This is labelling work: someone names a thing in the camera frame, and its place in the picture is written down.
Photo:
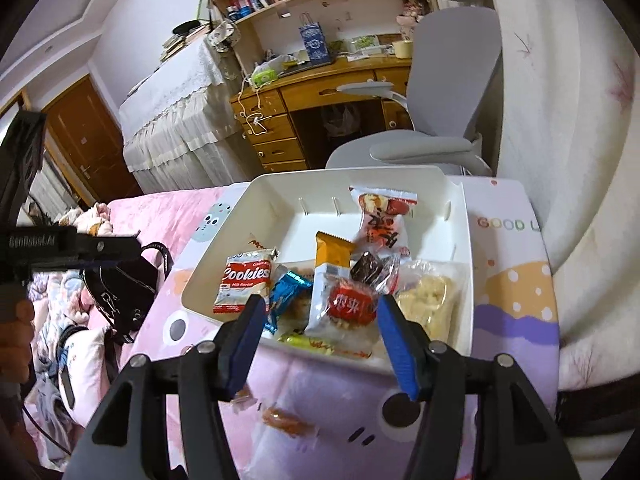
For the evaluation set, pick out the red white snack packet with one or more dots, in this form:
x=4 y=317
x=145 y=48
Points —
x=380 y=220

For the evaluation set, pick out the trash bin with bag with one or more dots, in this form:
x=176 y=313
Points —
x=340 y=120

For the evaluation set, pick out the orange snack clear wrapper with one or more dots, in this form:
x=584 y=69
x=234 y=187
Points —
x=285 y=417

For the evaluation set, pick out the stack of books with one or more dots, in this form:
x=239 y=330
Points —
x=175 y=45

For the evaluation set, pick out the wooden bookshelf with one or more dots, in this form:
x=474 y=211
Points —
x=330 y=15

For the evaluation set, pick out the red white cookies packet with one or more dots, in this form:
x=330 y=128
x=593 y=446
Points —
x=245 y=280

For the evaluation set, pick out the black handbag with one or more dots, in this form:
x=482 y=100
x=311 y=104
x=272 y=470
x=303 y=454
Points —
x=120 y=290

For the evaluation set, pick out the floral cloth bag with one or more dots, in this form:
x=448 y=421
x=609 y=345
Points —
x=222 y=35

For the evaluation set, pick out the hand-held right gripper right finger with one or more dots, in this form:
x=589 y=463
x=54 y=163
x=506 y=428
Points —
x=400 y=355

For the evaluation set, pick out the green tissue pack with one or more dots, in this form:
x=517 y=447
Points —
x=264 y=77

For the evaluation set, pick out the white lace cover cloth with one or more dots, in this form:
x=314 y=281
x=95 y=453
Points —
x=175 y=110

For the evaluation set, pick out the yellow green candy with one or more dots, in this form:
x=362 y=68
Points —
x=300 y=341

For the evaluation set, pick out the pale yellow cracker packet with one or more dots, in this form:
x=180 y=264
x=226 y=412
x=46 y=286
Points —
x=430 y=300

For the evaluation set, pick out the white plastic storage bin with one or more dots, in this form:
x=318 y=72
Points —
x=310 y=195

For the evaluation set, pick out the wooden door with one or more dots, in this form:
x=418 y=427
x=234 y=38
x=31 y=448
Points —
x=85 y=130

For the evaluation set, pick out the wooden desk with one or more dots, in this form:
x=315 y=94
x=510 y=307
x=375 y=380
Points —
x=310 y=92

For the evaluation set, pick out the grey office chair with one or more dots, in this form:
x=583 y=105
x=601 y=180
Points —
x=450 y=60

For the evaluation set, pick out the green white box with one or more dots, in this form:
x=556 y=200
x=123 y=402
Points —
x=362 y=42

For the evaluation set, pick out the clear packet round red label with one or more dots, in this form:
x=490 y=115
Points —
x=350 y=305

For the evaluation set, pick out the orange white snack packet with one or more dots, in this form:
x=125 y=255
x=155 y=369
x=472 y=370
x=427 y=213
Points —
x=332 y=250

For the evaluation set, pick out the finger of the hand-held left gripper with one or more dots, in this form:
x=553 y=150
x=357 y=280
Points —
x=110 y=247

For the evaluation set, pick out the doll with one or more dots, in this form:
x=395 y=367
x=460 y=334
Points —
x=412 y=5

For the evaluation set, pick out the person's left hand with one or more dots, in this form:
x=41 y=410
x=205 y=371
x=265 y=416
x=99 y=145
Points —
x=15 y=340

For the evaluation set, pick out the dark brown chocolate packet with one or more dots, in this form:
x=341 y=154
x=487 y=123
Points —
x=367 y=267

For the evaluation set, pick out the blue paper gift bag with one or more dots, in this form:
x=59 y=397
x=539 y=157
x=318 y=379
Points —
x=315 y=42

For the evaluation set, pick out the white floral curtain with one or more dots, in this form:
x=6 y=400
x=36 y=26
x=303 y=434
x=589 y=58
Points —
x=575 y=160

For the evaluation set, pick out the small clear wrapped snack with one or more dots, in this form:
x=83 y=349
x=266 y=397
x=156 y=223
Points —
x=242 y=400

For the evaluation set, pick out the blue wrapper snack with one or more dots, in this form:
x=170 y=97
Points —
x=285 y=290

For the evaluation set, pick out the yellow mug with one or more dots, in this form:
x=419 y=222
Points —
x=402 y=49

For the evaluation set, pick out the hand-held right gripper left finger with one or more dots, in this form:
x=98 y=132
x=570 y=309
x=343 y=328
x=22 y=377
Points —
x=245 y=350

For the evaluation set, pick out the pink printed bedding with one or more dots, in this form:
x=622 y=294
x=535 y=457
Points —
x=145 y=215

